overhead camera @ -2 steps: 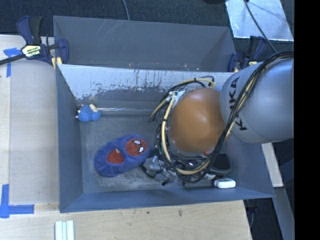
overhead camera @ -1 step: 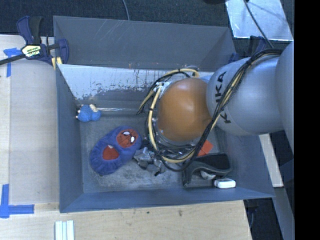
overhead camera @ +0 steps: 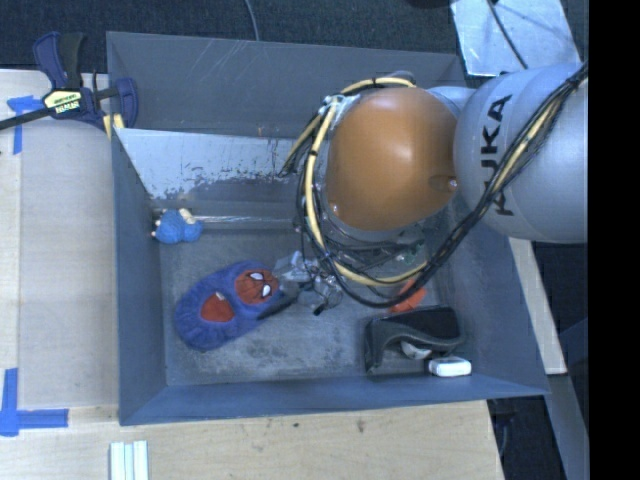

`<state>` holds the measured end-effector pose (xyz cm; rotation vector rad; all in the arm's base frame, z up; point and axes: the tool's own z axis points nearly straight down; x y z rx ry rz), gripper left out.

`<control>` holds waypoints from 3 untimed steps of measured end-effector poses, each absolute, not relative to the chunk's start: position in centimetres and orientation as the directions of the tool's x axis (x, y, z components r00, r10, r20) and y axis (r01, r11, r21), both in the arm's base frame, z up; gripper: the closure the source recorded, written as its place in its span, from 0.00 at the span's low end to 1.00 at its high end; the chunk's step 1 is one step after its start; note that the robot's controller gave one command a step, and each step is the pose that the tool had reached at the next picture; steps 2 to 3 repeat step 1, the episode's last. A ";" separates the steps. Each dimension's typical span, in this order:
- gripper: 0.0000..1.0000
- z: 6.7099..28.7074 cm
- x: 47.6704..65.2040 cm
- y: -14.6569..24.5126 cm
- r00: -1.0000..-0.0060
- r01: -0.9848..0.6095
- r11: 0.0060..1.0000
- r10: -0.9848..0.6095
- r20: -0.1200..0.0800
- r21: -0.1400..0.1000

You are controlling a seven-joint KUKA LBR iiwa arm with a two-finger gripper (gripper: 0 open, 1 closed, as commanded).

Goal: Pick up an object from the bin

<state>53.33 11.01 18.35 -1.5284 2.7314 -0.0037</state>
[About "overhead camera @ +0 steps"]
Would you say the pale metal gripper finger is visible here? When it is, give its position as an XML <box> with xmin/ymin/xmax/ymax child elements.
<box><xmin>277</xmin><ymin>280</ymin><xmax>313</xmax><ymax>305</ymax></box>
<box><xmin>272</xmin><ymin>250</ymin><xmax>312</xmax><ymax>284</ymax></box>

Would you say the grey metal bin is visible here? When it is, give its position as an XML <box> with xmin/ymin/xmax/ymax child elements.
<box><xmin>105</xmin><ymin>30</ymin><xmax>552</xmax><ymax>427</ymax></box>

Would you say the orange plastic piece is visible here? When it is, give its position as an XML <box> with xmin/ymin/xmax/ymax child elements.
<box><xmin>388</xmin><ymin>277</ymin><xmax>429</xmax><ymax>315</ymax></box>

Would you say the blue slipper with red face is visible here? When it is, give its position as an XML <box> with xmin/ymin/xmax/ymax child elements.
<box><xmin>173</xmin><ymin>260</ymin><xmax>297</xmax><ymax>353</ymax></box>

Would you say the black plastic tool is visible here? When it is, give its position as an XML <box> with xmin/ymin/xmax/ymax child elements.
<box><xmin>363</xmin><ymin>305</ymin><xmax>469</xmax><ymax>377</ymax></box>

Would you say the blue plush toy animal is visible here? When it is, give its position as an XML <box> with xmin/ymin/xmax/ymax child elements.
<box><xmin>149</xmin><ymin>207</ymin><xmax>204</xmax><ymax>245</ymax></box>

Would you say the small white box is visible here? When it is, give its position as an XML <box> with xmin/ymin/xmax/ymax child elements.
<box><xmin>427</xmin><ymin>356</ymin><xmax>473</xmax><ymax>378</ymax></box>

